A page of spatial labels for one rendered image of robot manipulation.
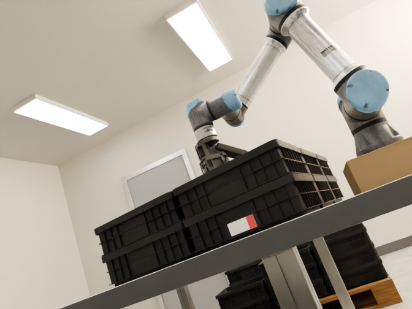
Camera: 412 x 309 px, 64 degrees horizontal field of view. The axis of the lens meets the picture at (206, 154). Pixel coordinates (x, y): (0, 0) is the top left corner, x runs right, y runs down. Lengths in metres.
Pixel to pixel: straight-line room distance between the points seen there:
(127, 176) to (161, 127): 0.88
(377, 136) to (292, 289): 0.68
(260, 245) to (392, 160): 0.65
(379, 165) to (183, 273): 0.72
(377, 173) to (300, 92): 3.40
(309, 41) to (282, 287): 0.80
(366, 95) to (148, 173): 4.03
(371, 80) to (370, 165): 0.25
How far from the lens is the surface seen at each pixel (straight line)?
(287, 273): 0.63
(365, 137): 1.19
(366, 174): 1.12
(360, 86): 1.08
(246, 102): 1.27
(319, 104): 4.40
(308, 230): 0.57
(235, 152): 1.15
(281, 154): 1.01
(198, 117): 1.15
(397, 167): 1.13
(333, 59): 1.14
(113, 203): 5.14
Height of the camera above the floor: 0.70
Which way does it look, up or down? 15 degrees up
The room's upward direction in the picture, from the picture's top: 21 degrees counter-clockwise
